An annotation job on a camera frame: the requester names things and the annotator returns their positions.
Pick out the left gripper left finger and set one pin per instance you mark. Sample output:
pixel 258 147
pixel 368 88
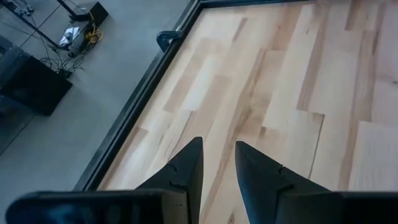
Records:
pixel 186 174

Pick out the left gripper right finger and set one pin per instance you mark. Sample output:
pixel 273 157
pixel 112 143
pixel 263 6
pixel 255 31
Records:
pixel 258 180

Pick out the black clamp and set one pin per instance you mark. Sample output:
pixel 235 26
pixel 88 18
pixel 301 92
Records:
pixel 168 39

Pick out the black cabinet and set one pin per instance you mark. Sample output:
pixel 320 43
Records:
pixel 34 84

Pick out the white grey device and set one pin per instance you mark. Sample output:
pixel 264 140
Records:
pixel 70 34

